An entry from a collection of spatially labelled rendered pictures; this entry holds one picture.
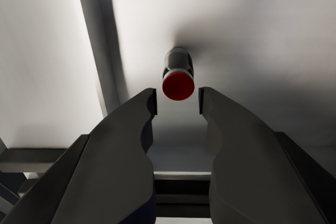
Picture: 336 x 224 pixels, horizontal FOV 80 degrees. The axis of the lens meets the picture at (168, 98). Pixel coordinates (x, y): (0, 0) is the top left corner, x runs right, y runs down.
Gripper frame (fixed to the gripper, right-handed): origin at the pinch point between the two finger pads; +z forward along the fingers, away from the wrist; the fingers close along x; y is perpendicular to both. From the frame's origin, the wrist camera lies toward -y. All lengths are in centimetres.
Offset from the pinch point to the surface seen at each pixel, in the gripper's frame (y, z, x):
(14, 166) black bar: 11.8, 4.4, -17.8
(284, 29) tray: -1.9, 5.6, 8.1
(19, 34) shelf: -1.8, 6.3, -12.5
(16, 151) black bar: 11.1, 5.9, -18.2
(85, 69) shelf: 1.3, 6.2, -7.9
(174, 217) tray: 18.8, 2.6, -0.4
